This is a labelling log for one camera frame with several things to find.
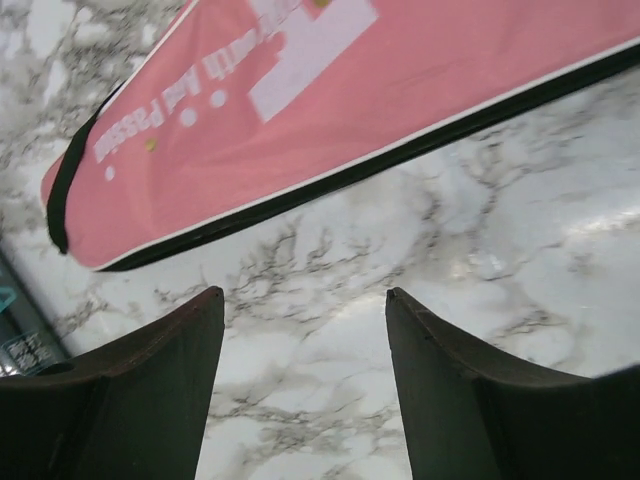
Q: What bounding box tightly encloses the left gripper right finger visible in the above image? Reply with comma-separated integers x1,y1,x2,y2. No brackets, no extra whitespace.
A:
385,288,639,479

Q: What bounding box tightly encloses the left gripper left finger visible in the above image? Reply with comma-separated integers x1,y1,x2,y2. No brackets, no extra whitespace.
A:
1,287,225,480

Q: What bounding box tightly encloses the black shuttlecock tube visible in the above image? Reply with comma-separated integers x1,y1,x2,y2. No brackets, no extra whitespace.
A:
0,253,70,377

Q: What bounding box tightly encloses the pink racket bag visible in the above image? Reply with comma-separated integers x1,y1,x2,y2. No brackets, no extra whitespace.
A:
41,1,639,271

